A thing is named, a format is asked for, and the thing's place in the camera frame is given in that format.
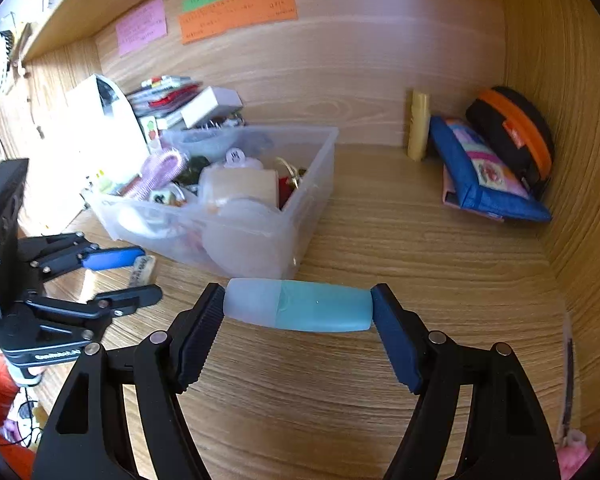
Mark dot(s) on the black orange round case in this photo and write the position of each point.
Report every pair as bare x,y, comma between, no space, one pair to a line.
517,132

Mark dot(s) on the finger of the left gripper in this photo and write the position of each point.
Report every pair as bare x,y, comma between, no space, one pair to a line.
95,257
100,302

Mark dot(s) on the small wooden tag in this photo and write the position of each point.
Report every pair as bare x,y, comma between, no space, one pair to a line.
143,271

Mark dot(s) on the orange sticky note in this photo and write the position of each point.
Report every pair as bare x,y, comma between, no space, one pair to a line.
221,16

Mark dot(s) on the yellow tube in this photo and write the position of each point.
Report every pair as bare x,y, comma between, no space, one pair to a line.
418,129

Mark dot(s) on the pink sticky note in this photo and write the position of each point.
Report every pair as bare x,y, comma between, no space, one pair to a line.
141,26

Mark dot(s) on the bowl of trinkets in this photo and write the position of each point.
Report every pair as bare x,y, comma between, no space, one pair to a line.
213,141

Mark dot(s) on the beige tape roll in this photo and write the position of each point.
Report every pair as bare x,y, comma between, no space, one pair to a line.
219,185

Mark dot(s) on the stack of books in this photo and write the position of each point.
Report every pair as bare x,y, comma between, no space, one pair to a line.
162,98

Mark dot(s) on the teal travel bottle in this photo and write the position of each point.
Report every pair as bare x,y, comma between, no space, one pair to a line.
300,306

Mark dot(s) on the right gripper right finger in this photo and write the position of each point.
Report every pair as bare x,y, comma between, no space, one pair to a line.
507,436

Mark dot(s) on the small white box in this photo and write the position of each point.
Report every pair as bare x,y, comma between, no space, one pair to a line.
210,103

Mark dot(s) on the gourd charm with cord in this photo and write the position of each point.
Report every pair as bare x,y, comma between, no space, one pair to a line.
172,196

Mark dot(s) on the blue pencil case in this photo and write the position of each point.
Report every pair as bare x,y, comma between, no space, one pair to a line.
475,179

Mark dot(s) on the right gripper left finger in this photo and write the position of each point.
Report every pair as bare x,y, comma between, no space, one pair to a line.
87,435

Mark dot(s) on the dark green bottle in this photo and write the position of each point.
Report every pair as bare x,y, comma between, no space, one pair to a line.
191,173

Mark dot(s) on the red pouch with gold tassel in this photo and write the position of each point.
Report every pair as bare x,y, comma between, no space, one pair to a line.
289,181

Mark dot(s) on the fruit sticker sheet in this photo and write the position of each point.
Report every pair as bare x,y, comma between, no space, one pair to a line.
151,133

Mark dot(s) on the clear plastic storage bin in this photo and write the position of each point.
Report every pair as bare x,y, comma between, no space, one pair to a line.
175,232

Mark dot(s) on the pink pig toy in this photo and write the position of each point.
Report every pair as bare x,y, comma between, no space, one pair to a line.
235,158

